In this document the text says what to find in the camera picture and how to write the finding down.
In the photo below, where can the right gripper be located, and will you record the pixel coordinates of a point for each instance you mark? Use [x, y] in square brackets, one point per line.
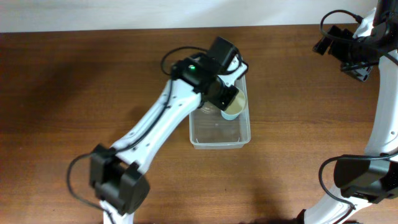
[360, 71]

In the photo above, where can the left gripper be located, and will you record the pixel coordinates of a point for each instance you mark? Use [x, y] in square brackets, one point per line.
[224, 103]

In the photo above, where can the cream plastic cup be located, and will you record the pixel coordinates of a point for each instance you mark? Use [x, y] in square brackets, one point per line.
[236, 107]

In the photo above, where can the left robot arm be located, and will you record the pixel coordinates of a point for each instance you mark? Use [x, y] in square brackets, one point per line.
[117, 174]

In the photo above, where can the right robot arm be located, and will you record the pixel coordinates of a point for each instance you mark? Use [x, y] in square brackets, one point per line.
[354, 182]

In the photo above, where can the clear plastic storage container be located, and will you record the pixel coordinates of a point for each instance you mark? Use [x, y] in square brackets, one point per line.
[209, 130]

